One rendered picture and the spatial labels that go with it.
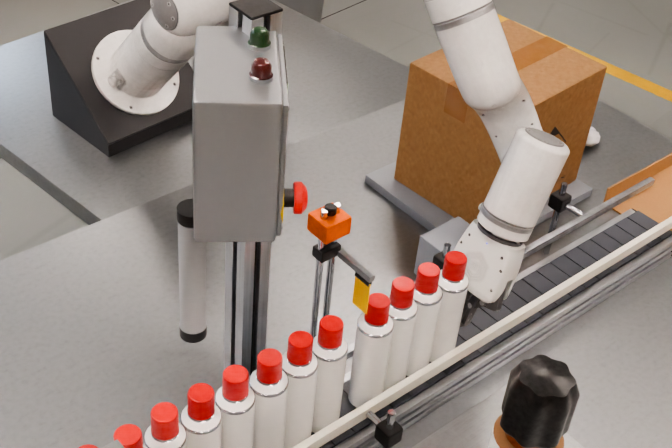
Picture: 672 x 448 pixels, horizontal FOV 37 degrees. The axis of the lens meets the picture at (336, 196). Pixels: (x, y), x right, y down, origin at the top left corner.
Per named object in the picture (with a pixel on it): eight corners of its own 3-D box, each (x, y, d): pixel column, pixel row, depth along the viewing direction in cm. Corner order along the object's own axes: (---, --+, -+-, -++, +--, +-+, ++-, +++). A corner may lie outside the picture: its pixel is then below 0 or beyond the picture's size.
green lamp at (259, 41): (247, 51, 111) (248, 33, 110) (247, 40, 113) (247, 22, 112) (271, 52, 111) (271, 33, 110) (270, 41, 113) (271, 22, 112)
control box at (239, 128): (193, 243, 113) (192, 101, 102) (196, 157, 127) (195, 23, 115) (282, 243, 115) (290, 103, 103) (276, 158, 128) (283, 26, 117)
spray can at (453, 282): (436, 371, 156) (456, 273, 143) (414, 351, 159) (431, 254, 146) (459, 357, 159) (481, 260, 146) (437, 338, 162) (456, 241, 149)
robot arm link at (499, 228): (470, 200, 150) (463, 217, 151) (514, 230, 145) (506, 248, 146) (502, 197, 156) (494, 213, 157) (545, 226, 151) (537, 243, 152)
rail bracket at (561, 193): (564, 272, 185) (584, 202, 175) (534, 251, 189) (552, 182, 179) (575, 266, 187) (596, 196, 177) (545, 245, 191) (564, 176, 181)
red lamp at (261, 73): (249, 84, 106) (249, 65, 104) (248, 71, 108) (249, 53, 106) (273, 84, 106) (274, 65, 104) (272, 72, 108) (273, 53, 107)
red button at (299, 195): (282, 194, 112) (309, 194, 113) (281, 174, 115) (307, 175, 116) (281, 220, 115) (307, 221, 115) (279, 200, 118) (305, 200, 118)
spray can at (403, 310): (388, 400, 150) (404, 301, 138) (364, 380, 153) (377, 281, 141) (411, 384, 153) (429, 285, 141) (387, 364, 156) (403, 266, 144)
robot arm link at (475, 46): (441, 11, 154) (508, 187, 161) (429, 29, 139) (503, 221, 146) (496, -11, 151) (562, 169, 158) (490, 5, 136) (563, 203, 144)
